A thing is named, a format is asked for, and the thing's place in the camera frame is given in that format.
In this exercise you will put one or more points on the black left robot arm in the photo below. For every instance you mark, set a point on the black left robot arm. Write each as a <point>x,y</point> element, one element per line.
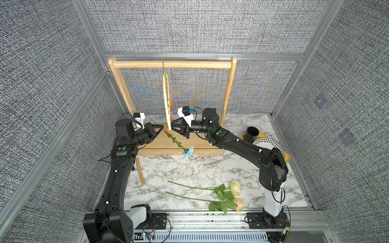
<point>109,222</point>

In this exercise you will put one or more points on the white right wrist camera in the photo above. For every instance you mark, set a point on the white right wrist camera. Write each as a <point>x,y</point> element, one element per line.
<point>187,114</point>

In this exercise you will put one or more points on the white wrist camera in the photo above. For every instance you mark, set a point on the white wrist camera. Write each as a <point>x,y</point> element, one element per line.
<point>138,120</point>
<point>187,114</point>

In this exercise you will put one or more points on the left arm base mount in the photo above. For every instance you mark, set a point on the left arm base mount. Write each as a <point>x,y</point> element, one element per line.
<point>158,221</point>

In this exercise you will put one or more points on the wooden clothes rack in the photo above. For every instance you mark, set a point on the wooden clothes rack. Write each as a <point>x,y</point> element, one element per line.
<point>162,148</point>

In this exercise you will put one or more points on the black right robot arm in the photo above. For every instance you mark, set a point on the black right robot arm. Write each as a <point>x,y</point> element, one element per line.
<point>271,163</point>

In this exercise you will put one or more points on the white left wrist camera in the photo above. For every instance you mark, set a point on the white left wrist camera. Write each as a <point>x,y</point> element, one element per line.
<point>138,120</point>

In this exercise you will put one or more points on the blue flower with stem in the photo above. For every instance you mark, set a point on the blue flower with stem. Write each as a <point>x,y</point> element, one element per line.
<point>187,152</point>

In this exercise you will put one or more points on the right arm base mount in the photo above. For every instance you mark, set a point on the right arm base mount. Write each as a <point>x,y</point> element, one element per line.
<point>263,220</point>

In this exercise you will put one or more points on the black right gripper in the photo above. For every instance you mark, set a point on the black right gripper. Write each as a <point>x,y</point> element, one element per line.
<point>186,129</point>

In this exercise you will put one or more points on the white dotted plate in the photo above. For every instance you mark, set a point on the white dotted plate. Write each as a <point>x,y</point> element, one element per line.
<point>268,144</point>

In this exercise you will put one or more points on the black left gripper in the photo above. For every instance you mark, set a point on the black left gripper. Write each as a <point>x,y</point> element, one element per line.
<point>149,128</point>

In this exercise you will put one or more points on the black mug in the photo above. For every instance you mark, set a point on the black mug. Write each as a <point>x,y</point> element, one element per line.
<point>251,134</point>

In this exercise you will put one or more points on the cream rose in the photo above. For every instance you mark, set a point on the cream rose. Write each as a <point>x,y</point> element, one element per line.
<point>231,191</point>

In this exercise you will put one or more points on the aluminium rail front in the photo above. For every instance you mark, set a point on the aluminium rail front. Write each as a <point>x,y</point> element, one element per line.
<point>301,219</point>

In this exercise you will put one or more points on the wooden stick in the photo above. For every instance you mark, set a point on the wooden stick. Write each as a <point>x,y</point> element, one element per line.
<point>139,168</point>

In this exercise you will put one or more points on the peach rose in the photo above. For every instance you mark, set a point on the peach rose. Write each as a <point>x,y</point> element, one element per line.
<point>217,205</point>

